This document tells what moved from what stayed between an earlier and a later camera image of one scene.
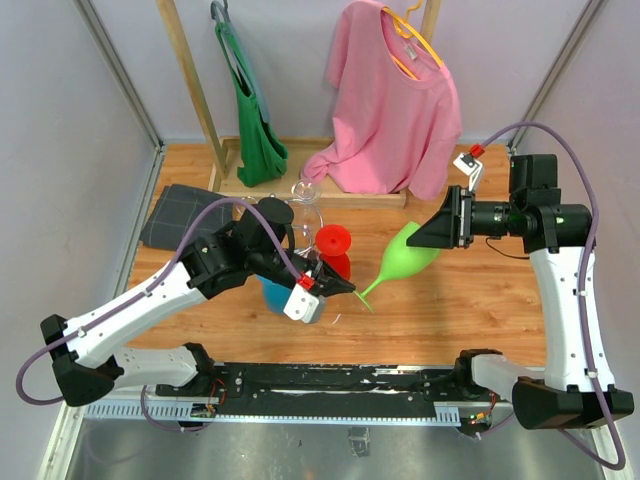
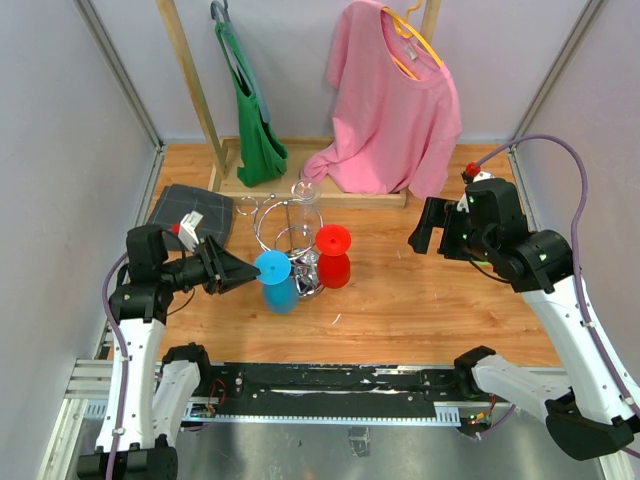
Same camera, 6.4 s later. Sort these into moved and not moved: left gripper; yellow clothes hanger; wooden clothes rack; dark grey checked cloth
Moved: left gripper
Not moved: yellow clothes hanger; dark grey checked cloth; wooden clothes rack
